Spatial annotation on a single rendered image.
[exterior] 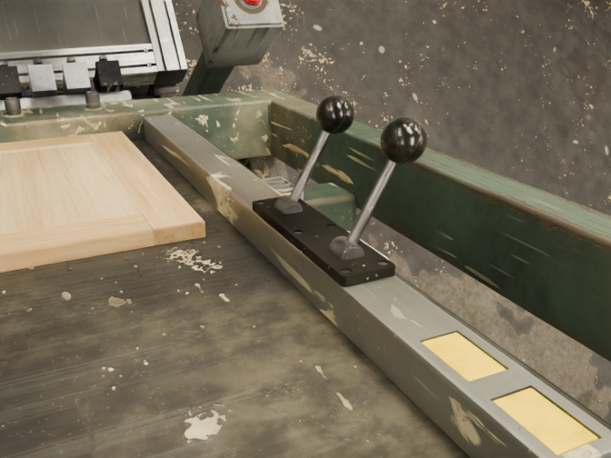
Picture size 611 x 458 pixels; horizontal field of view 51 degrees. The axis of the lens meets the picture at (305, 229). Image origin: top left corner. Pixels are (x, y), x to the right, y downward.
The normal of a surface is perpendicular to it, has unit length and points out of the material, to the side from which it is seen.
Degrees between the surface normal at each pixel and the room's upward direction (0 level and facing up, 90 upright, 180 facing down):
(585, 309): 90
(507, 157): 0
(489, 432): 90
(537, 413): 58
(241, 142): 32
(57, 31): 0
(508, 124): 0
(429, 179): 90
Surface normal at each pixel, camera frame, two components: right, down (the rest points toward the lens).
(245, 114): 0.43, 0.33
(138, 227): 0.00, -0.93
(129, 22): 0.36, -0.22
